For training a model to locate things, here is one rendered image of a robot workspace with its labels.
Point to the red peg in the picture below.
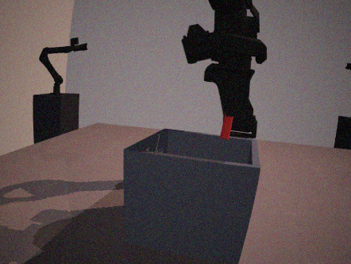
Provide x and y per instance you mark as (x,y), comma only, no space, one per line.
(226,127)

